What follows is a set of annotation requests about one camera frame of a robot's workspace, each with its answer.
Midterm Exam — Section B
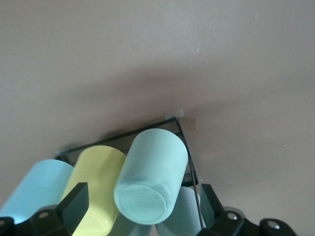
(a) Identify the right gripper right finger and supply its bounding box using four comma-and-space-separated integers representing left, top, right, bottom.
198, 184, 296, 236

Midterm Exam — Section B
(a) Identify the mint green cup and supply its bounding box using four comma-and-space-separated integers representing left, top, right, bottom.
113, 128, 189, 226

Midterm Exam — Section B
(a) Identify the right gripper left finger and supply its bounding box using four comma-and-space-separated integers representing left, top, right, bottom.
0, 182, 89, 236

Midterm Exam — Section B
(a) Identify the light blue cup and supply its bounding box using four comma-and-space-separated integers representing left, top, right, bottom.
0, 159, 75, 226

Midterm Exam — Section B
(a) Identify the black wire cup rack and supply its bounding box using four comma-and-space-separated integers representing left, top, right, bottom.
54, 115, 205, 229

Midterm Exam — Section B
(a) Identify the yellow cup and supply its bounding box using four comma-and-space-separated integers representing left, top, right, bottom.
60, 145, 128, 236

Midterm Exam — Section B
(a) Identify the grey cup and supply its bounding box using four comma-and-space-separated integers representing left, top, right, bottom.
157, 185, 200, 236

